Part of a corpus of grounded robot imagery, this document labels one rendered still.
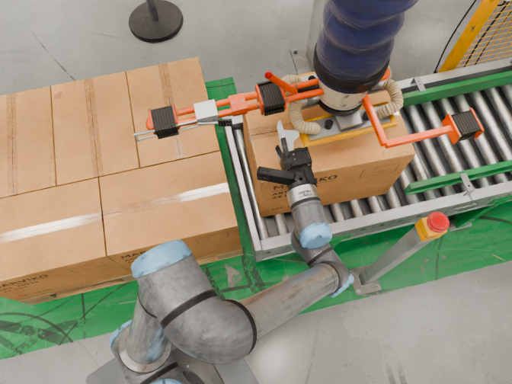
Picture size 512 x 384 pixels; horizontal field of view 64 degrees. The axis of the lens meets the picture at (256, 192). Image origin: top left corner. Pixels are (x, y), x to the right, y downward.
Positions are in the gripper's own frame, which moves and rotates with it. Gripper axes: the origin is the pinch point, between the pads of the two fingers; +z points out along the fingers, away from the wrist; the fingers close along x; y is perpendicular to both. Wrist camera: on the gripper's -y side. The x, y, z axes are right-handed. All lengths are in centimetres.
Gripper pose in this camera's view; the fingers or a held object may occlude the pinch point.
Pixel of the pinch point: (276, 133)
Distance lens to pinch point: 128.8
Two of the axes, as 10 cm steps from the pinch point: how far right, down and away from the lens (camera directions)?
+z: -2.4, -8.9, 3.8
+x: 0.0, -3.9, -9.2
